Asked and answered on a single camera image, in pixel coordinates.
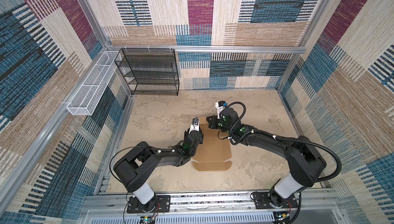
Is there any brown cardboard box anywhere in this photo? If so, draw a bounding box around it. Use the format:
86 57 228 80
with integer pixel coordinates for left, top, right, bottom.
192 118 232 172

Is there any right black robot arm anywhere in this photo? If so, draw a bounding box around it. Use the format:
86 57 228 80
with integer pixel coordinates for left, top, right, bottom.
206 108 326 208

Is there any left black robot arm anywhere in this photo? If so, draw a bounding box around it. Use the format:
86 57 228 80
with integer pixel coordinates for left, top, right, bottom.
113 129 204 213

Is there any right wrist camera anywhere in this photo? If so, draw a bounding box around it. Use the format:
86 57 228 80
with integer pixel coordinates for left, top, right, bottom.
215 101 227 119

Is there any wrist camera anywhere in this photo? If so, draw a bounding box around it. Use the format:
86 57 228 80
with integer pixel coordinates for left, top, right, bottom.
189 117 200 133
215 101 227 119

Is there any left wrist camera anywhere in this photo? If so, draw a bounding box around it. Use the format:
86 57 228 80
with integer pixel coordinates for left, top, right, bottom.
189 117 200 133

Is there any black wire mesh shelf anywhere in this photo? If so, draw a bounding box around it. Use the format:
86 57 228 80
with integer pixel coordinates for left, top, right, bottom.
115 48 180 96

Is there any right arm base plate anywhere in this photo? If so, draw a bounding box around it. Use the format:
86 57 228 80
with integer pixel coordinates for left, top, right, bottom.
250 191 298 209

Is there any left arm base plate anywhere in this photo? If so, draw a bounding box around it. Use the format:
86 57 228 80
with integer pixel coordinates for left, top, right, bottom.
126 195 171 214

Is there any white wire mesh basket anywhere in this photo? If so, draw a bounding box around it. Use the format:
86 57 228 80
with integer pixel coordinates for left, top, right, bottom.
67 51 119 116

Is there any aluminium front rail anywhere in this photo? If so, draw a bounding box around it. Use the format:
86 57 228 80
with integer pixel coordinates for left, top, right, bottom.
79 188 342 218

